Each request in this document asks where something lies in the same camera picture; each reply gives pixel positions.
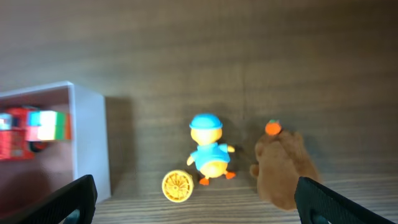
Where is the yellow round wheel toy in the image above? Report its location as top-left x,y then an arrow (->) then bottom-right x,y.
162,170 -> 194,203

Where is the colourful puzzle cube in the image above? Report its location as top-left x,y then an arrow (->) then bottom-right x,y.
25,110 -> 72,142

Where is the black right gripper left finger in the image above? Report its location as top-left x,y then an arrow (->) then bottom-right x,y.
1,174 -> 98,224

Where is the orange blue duck toy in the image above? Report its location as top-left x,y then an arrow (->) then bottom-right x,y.
187,113 -> 236,185

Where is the brown plush toy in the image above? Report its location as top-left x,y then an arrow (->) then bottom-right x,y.
249,119 -> 321,211

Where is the white cardboard box pink inside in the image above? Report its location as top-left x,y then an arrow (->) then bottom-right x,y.
1,81 -> 111,217

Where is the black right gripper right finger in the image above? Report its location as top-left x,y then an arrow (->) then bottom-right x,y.
294,177 -> 394,224

